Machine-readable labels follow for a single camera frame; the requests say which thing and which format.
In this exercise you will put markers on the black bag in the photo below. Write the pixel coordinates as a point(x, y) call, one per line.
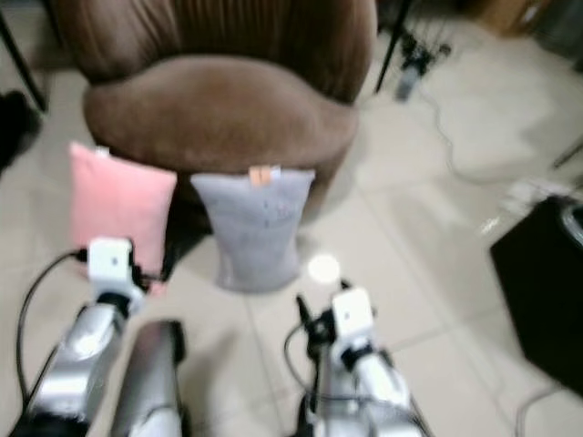
point(18, 127)

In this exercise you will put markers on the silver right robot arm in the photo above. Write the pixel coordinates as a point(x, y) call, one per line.
point(369, 391)

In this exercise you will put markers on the brown fabric sofa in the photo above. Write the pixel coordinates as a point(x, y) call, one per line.
point(219, 109)

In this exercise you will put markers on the black slanted stand leg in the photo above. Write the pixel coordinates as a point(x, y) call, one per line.
point(23, 64)

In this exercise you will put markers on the grey pillow with orange tag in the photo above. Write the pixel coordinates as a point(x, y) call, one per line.
point(255, 228)

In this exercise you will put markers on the black thin stand leg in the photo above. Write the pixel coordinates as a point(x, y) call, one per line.
point(393, 45)

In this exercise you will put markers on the silver robot leg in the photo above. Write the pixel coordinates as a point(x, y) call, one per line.
point(150, 382)

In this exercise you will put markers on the brown cardboard box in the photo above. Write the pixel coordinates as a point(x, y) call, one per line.
point(506, 14)

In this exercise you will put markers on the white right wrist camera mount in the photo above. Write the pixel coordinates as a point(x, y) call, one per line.
point(352, 319)

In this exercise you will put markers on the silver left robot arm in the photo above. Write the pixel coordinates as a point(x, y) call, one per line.
point(77, 355)

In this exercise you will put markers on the black and grey power strip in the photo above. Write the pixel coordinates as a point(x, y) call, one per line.
point(416, 66)

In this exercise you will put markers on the white power strip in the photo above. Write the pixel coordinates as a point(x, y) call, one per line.
point(537, 193)

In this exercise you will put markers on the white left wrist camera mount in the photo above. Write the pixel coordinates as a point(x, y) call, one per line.
point(111, 259)

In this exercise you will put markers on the pink pillow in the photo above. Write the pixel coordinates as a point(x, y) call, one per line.
point(118, 200)

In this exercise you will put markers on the black box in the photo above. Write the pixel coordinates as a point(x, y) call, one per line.
point(542, 291)

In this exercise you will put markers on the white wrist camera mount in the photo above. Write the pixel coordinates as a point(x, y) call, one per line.
point(352, 319)
point(111, 259)

